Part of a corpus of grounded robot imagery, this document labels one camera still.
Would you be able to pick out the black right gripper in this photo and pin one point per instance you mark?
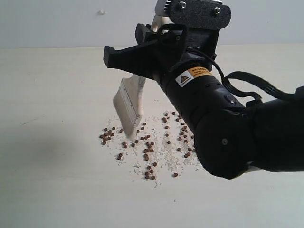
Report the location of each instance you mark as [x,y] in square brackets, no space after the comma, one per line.
[158,54]

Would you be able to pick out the white wide paint brush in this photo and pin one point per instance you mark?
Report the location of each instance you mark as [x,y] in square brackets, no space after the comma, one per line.
[128,103]

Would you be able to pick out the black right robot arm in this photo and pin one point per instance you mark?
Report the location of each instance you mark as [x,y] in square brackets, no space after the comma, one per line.
[240,123]

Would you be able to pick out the scattered brown pellets and rice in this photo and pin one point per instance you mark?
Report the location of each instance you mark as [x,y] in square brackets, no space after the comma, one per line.
[162,147]

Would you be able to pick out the small white wall bump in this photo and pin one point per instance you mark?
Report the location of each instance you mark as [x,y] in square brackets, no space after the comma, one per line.
[101,12]

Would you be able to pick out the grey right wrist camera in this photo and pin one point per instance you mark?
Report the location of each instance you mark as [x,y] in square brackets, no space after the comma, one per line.
[198,14]

